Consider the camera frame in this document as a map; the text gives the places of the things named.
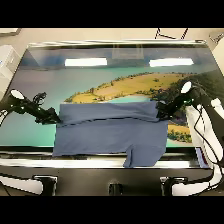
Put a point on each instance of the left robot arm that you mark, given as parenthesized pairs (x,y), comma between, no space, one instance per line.
(20,105)

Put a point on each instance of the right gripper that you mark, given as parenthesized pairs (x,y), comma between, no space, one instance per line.
(165,111)

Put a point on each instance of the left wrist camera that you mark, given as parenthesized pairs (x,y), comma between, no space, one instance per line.
(40,97)

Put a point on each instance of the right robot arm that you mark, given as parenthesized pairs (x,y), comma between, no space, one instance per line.
(213,128)

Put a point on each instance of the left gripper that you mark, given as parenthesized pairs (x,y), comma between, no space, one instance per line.
(49,116)

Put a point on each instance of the blue garment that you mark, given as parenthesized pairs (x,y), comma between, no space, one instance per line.
(110,136)

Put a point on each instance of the silver frame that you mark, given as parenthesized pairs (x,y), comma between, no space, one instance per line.
(100,164)

